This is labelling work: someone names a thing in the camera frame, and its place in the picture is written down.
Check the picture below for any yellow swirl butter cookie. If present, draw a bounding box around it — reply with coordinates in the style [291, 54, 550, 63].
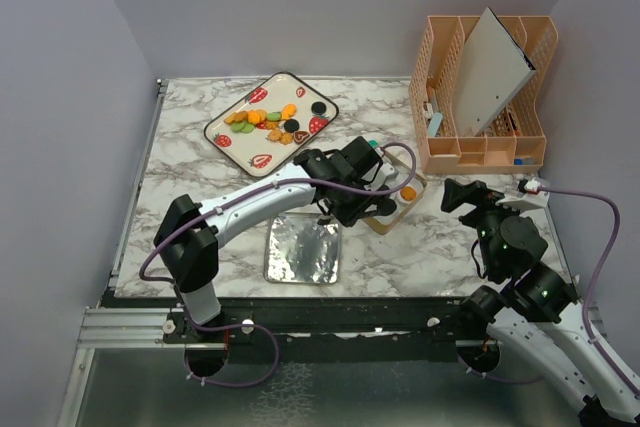
[279, 132, 294, 145]

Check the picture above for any white paper cup right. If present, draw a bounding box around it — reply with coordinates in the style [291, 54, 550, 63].
[393, 177, 424, 205]

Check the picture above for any green cookie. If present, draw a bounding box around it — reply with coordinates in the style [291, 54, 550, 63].
[266, 112, 282, 122]

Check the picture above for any gold cookie tin box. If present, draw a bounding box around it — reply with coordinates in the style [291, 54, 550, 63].
[364, 153, 428, 235]

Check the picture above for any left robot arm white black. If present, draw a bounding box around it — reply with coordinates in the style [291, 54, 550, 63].
[151, 137, 396, 342]

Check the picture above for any peach plastic desk organizer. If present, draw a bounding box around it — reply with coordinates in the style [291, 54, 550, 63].
[409, 9, 558, 174]

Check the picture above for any light blue eraser in organizer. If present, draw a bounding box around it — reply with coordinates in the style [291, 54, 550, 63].
[427, 112, 443, 137]

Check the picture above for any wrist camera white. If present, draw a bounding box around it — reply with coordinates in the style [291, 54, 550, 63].
[369, 162, 398, 190]
[497, 177, 549, 212]

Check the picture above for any silver tin lid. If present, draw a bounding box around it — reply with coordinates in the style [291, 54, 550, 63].
[263, 213, 342, 285]

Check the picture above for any strawberry pattern white tray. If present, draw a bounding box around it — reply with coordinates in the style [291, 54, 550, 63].
[204, 72, 339, 178]

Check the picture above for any black sandwich cookie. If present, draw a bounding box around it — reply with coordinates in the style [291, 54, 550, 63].
[283, 119, 300, 133]
[311, 101, 327, 116]
[377, 198, 397, 217]

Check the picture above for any white grey notebook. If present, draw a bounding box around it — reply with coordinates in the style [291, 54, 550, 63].
[452, 7, 536, 137]

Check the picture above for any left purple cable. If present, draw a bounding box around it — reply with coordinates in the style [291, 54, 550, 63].
[138, 141, 418, 388]

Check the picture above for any orange cookie top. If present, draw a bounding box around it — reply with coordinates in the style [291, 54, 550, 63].
[281, 103, 297, 120]

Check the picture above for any brown chip cookie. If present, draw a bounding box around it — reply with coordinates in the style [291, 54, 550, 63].
[400, 186, 417, 202]

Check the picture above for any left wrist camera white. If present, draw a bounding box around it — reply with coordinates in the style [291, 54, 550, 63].
[369, 162, 398, 190]

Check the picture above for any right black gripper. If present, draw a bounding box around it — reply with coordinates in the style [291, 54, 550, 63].
[441, 176, 531, 276]

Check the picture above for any heart chocolate cookie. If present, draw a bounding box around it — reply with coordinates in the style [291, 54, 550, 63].
[293, 130, 310, 145]

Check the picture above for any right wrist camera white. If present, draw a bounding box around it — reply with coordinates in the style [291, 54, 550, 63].
[497, 177, 549, 212]

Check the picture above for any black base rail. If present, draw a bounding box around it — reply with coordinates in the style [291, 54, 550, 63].
[100, 291, 490, 365]

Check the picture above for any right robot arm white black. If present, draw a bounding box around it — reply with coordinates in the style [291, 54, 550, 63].
[441, 177, 639, 426]

